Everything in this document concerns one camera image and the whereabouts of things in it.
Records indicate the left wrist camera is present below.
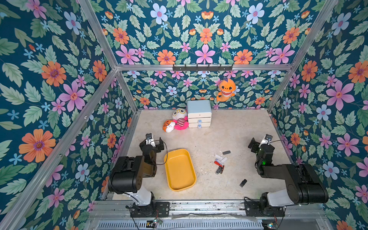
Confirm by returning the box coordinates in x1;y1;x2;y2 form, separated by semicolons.
145;133;156;147

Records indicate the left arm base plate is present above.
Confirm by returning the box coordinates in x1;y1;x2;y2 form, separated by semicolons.
130;202;170;218

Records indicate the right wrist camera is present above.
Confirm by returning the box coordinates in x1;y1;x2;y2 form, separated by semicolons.
259;134;273;147

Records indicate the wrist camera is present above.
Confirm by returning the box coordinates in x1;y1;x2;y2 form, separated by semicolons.
259;134;273;147
145;133;156;147

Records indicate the orange shark plush toy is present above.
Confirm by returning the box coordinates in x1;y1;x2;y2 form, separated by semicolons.
216;79;236;102

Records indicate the yellow plastic storage tray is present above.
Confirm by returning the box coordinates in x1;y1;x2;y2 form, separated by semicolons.
164;149;196;192

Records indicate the light blue drawer box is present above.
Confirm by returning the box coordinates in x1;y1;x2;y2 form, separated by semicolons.
187;100;212;128

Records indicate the dark grey usb drive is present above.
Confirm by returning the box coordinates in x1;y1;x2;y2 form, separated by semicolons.
222;150;231;155

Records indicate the lilac white usb drive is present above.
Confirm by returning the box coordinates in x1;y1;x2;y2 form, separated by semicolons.
220;157;228;165

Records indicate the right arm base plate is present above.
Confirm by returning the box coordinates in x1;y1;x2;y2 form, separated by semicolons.
244;198;285;217

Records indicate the red usb flash drive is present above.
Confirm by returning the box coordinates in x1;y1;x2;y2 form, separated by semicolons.
214;161;224;168

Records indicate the orange tiger plush toy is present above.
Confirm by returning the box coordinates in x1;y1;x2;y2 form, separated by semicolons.
163;120;175;133

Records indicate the black silver swivel usb drive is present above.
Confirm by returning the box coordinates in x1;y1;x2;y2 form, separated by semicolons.
215;166;224;174

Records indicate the white usb flash drive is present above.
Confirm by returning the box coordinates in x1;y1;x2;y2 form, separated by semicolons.
215;154;223;161

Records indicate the black capless usb drive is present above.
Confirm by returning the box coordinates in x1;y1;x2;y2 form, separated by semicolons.
240;179;247;187

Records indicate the black wall hook rail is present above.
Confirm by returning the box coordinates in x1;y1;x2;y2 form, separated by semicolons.
172;64;233;72

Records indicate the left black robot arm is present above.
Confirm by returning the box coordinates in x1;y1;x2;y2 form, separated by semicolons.
107;138;165;207

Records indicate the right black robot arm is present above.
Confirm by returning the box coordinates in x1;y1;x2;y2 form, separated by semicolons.
248;134;329;216

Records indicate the pink owl plush toy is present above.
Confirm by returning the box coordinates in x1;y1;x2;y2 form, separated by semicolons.
172;108;189;130

